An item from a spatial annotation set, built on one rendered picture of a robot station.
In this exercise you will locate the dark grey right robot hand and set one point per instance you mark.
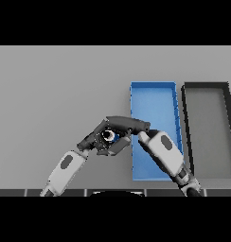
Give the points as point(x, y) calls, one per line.
point(128, 123)

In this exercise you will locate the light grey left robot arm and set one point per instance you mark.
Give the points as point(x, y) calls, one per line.
point(65, 170)

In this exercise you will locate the blue bin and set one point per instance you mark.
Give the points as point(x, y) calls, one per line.
point(152, 104)

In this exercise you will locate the dark grey bin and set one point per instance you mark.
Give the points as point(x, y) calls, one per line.
point(209, 132)

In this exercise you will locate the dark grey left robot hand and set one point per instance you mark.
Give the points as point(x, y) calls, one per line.
point(94, 142)

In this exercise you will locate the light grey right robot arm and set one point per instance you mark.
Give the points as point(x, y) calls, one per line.
point(166, 155)

